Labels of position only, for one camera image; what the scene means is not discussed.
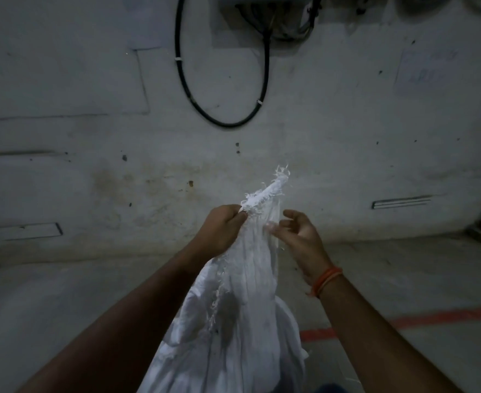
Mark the red floor tape line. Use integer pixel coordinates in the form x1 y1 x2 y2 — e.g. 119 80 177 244
299 305 481 343

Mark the person's right forearm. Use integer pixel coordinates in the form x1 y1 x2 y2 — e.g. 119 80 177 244
316 272 464 393

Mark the person's left hand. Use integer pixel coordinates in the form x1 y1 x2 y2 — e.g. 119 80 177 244
195 204 249 258

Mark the grey wall electrical box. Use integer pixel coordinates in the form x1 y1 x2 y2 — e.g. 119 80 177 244
211 0 321 49

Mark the person's right hand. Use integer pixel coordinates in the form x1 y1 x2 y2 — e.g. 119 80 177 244
265 209 332 285

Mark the person's left forearm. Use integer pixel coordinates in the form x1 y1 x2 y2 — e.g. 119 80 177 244
17 241 214 393

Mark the orange thread wristband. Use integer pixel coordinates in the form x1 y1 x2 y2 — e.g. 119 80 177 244
311 267 344 299

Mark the white woven sack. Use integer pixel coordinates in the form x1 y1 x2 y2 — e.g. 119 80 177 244
137 164 309 393

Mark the black looped cable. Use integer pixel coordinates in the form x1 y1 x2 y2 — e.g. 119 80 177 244
174 0 272 129

